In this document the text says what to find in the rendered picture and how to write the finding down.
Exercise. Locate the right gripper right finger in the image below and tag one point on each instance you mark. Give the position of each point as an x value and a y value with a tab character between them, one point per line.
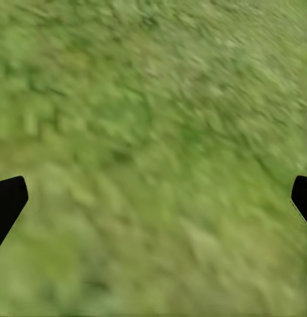
299	194

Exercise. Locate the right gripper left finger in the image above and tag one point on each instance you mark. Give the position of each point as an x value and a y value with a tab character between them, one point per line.
13	198

